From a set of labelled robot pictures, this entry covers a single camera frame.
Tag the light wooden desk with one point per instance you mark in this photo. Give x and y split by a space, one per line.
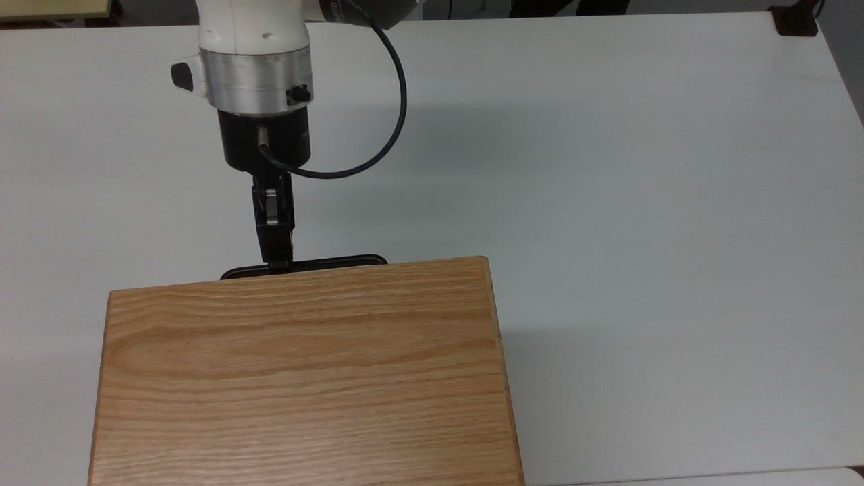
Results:
47 7

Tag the oak wooden drawer cabinet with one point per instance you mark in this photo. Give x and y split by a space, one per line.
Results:
304 378

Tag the black clamp camera mount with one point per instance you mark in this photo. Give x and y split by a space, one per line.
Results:
794 21

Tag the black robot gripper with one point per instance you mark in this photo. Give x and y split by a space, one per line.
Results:
283 145

